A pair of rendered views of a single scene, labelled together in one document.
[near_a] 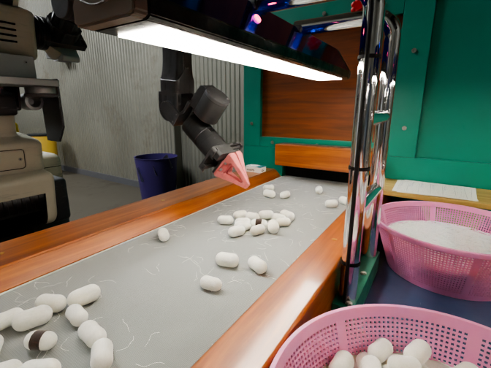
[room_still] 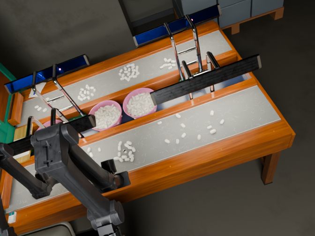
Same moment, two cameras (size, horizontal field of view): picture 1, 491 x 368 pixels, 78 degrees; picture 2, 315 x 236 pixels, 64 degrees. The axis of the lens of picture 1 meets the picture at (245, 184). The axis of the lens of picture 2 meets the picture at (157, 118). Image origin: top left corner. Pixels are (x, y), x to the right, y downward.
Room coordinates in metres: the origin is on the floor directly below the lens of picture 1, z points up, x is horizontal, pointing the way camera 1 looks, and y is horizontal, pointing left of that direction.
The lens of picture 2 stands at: (0.42, 1.15, 2.11)
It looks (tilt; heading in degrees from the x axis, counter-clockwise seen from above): 52 degrees down; 243
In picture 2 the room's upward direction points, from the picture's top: 24 degrees counter-clockwise
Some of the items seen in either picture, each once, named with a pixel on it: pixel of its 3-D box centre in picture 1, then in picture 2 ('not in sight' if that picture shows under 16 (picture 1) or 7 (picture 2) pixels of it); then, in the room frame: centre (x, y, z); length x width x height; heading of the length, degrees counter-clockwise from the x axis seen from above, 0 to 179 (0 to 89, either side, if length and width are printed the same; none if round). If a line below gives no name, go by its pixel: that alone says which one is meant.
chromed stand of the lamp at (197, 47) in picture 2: not in sight; (184, 51); (-0.55, 0.07, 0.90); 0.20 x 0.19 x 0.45; 147
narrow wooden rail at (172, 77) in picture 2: not in sight; (124, 96); (-0.08, -0.19, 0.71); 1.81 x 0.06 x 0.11; 147
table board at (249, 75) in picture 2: not in sight; (245, 74); (-0.76, 0.44, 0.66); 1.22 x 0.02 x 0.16; 57
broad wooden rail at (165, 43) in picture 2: not in sight; (119, 68); (-0.29, -0.52, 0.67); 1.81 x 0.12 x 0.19; 147
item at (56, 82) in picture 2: not in sight; (61, 96); (0.26, -0.45, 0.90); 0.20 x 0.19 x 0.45; 147
